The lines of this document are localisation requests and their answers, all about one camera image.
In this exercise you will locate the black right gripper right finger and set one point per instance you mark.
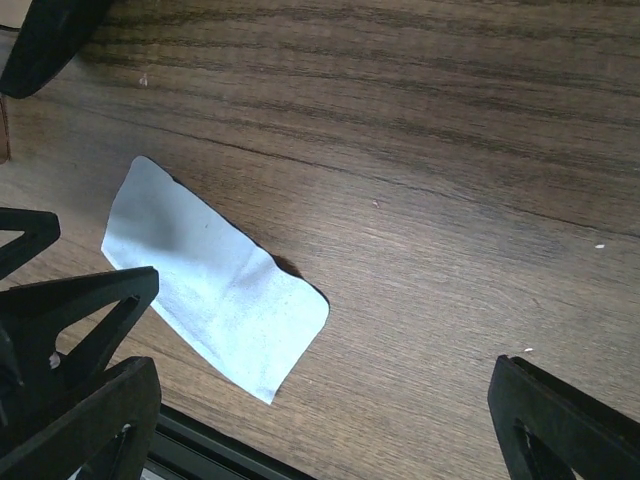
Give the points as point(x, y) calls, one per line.
point(548, 429)

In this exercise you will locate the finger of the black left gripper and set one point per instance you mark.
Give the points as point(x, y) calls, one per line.
point(33, 316)
point(38, 230)

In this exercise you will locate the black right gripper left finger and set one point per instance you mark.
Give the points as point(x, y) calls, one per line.
point(101, 429)

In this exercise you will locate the tan glasses case black trim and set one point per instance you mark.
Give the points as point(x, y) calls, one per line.
point(52, 33)

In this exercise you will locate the brown sunglasses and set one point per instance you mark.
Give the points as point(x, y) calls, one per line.
point(5, 152)

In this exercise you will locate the black aluminium frame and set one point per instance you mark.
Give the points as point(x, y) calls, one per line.
point(184, 448)

